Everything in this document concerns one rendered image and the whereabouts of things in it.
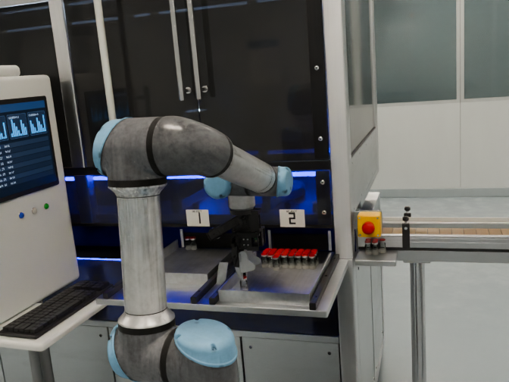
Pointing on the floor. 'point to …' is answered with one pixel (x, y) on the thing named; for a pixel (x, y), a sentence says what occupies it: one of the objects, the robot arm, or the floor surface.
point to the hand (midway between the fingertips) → (241, 274)
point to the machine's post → (341, 183)
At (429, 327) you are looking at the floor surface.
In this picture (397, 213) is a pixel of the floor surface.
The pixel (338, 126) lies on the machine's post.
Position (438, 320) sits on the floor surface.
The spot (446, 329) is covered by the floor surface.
